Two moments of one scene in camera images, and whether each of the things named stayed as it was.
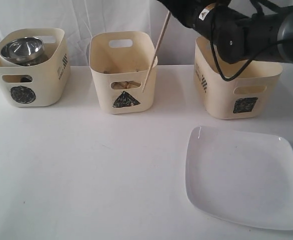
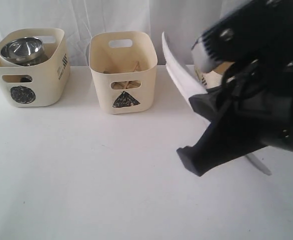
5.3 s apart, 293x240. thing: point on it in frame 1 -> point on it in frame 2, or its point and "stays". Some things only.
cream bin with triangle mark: [120, 63] stays
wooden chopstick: [156, 52] -> [134, 70]
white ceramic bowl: [5, 62] stays
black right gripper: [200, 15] -> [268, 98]
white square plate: [252, 178] -> [193, 88]
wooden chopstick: [125, 84] stays
